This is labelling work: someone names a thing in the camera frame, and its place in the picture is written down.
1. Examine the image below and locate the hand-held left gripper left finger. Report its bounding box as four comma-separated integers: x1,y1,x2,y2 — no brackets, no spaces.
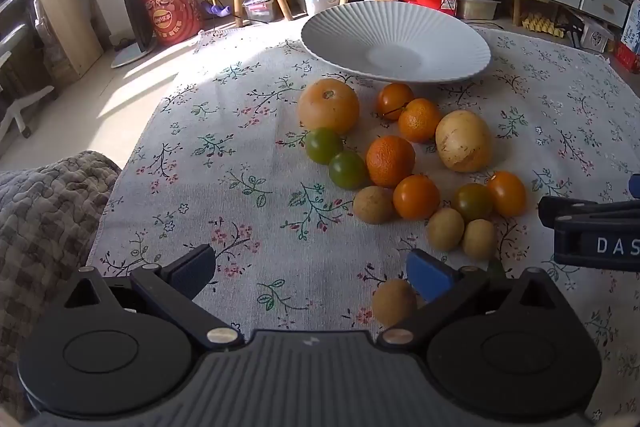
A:
65,243,246,352

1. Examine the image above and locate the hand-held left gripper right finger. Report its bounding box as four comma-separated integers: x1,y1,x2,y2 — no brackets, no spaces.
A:
377,248,561,350

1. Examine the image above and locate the longan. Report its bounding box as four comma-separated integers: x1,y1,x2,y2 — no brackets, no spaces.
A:
461,218,497,260
426,207,466,252
353,186,397,225
371,278,418,327

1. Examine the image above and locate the half-ripe green orange tomato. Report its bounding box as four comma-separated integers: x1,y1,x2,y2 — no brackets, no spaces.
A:
453,183,493,223

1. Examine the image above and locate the stemless mandarin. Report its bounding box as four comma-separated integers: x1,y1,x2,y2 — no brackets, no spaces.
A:
366,136,417,188

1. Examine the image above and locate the yellow pear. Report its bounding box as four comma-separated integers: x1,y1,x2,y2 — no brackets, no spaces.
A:
435,110,493,173

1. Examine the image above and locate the mandarin with stem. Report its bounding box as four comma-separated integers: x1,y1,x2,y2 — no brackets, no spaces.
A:
398,98,444,144

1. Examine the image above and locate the large pale orange citrus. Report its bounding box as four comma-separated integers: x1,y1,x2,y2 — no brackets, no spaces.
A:
298,78,361,135

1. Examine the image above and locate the white ribbed plate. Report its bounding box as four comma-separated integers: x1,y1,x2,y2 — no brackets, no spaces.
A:
300,0,492,84

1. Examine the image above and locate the red carton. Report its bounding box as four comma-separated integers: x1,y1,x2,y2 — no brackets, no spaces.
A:
614,40,640,74

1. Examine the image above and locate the white printed carton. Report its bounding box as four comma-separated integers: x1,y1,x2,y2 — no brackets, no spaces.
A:
575,14,616,54

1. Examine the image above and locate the grey quilted blanket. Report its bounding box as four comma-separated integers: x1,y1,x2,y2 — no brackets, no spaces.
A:
0,150,122,423

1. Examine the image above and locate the yellow egg carton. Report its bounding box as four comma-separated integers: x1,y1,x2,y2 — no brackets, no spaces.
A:
521,12,558,34

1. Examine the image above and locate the clear plastic box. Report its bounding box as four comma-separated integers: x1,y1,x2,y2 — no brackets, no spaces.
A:
457,0,501,20

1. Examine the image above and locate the grey bathroom scale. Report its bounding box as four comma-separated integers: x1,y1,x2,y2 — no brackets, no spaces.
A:
111,41,157,69

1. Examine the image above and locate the white office chair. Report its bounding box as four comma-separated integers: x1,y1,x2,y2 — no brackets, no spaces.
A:
0,50,56,139

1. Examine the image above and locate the red box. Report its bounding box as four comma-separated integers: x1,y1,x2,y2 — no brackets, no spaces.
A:
406,0,458,15

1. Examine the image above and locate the red printed bucket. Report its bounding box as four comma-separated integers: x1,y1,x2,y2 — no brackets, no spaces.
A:
134,0,201,47

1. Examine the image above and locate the black flat appliance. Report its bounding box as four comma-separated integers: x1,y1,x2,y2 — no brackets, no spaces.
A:
123,0,155,53

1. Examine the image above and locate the clear box with pink contents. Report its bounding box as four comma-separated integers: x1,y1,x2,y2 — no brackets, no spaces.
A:
242,0,278,23

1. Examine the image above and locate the wooden desk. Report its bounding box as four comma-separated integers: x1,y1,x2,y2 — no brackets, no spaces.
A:
0,0,104,83

